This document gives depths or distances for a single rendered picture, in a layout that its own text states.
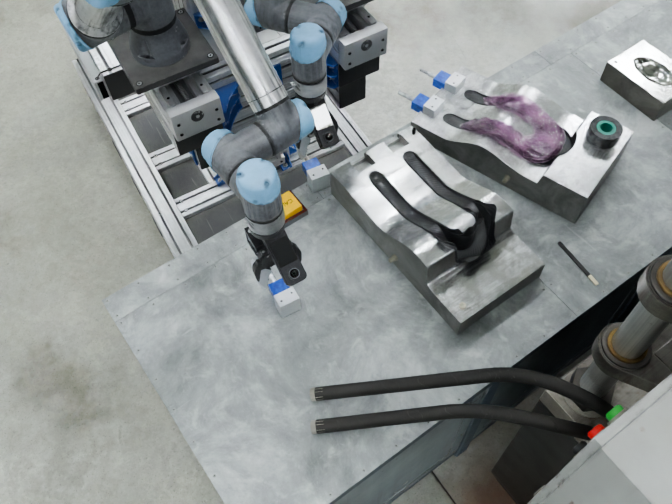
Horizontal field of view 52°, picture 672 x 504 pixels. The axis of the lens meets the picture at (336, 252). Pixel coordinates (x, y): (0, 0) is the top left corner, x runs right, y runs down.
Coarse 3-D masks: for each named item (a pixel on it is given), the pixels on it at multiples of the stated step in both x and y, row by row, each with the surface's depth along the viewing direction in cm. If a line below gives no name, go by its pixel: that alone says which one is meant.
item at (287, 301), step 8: (272, 272) 164; (272, 280) 163; (280, 280) 162; (272, 288) 161; (280, 288) 161; (288, 288) 159; (280, 296) 158; (288, 296) 158; (296, 296) 158; (280, 304) 157; (288, 304) 157; (296, 304) 159; (280, 312) 160; (288, 312) 160
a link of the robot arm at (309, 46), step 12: (300, 24) 143; (312, 24) 143; (300, 36) 141; (312, 36) 141; (324, 36) 142; (300, 48) 141; (312, 48) 141; (324, 48) 143; (300, 60) 143; (312, 60) 143; (324, 60) 146; (300, 72) 146; (312, 72) 146; (324, 72) 149; (312, 84) 149
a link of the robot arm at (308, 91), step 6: (324, 78) 155; (294, 84) 151; (300, 84) 149; (318, 84) 149; (324, 84) 151; (300, 90) 151; (306, 90) 150; (312, 90) 150; (318, 90) 151; (324, 90) 153; (306, 96) 152; (312, 96) 152
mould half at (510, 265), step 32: (384, 160) 174; (352, 192) 169; (416, 192) 169; (480, 192) 164; (384, 224) 164; (448, 224) 158; (416, 256) 154; (448, 256) 155; (480, 256) 162; (512, 256) 162; (416, 288) 164; (448, 288) 158; (480, 288) 157; (512, 288) 158; (448, 320) 158
